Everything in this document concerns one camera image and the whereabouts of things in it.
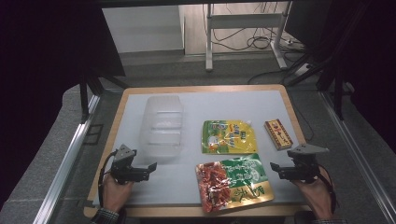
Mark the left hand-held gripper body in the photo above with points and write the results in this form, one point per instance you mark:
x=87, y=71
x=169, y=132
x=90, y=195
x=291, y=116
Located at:
x=124, y=168

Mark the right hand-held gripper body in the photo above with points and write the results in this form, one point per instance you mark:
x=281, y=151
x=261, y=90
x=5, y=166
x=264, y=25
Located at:
x=306, y=165

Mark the clear plastic container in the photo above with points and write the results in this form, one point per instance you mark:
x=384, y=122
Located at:
x=162, y=133

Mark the green and red snack bag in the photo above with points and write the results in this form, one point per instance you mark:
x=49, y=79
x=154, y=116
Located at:
x=236, y=183

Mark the yellow spout pouch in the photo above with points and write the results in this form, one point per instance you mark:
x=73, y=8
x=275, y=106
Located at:
x=230, y=140

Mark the person's left hand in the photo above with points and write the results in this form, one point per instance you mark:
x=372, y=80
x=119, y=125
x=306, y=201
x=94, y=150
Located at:
x=115, y=194

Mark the person's right hand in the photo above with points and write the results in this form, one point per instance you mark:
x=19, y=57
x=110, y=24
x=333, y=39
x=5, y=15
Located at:
x=319, y=196

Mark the small red and yellow box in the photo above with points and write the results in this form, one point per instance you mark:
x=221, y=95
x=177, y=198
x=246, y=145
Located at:
x=278, y=134

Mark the black floor vent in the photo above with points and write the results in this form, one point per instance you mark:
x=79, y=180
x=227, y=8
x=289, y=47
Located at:
x=93, y=134

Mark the black metal stand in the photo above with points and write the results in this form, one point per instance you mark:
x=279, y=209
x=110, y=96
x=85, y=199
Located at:
x=83, y=99
x=338, y=96

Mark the white power strip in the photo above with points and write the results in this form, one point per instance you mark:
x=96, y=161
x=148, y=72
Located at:
x=302, y=69

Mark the black curtain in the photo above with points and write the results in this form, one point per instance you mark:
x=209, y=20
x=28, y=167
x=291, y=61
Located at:
x=373, y=62
x=37, y=62

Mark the aluminium rail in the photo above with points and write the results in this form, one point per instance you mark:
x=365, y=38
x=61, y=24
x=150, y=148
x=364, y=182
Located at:
x=358, y=146
x=67, y=161

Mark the white desk frame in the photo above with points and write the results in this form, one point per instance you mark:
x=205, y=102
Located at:
x=243, y=21

